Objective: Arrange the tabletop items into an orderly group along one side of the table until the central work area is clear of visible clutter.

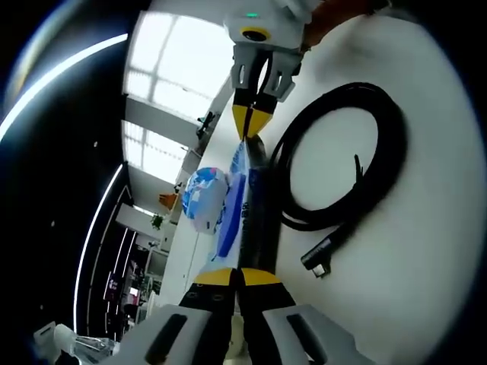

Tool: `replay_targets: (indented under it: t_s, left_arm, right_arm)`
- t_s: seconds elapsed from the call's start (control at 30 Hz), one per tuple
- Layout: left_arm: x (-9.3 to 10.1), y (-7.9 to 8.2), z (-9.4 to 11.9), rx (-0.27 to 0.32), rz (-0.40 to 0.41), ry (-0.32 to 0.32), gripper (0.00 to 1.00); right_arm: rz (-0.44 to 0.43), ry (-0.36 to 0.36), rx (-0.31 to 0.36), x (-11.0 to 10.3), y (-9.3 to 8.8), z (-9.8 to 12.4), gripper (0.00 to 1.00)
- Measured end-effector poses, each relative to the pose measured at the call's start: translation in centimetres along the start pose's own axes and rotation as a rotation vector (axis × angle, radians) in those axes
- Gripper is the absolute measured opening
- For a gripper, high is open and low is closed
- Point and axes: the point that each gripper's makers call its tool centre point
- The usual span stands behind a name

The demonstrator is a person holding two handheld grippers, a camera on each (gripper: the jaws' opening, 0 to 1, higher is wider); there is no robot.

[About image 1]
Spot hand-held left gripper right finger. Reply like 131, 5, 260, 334
240, 268, 377, 365

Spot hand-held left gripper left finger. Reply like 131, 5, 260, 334
113, 267, 237, 365

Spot clear water bottle red label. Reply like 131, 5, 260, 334
53, 325, 119, 360

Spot clear plastic bag blue item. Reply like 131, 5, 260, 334
210, 136, 283, 275

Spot blue tissue pack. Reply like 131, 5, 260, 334
181, 166, 230, 233

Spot black cable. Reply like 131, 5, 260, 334
266, 82, 411, 279

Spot person's right hand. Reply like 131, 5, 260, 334
303, 0, 368, 52

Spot dark teal object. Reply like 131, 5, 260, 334
196, 112, 216, 140

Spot window with blinds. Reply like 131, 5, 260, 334
121, 119, 189, 180
123, 11, 235, 104

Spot orange object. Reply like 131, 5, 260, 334
158, 192, 180, 211

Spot long ceiling light strip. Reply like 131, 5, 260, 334
0, 33, 129, 142
73, 163, 129, 336

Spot hanging wall screen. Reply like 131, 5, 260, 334
104, 271, 123, 302

